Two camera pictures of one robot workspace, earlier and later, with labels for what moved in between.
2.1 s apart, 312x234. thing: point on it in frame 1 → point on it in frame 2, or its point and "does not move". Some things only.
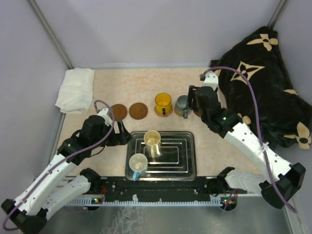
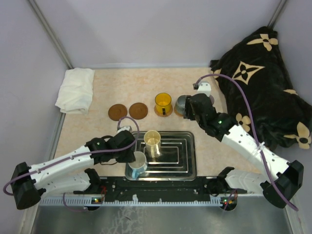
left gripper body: [116, 138] → [124, 156]
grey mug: [180, 106] does not move
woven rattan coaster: [161, 115] does not move
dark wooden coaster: [119, 111] does not move
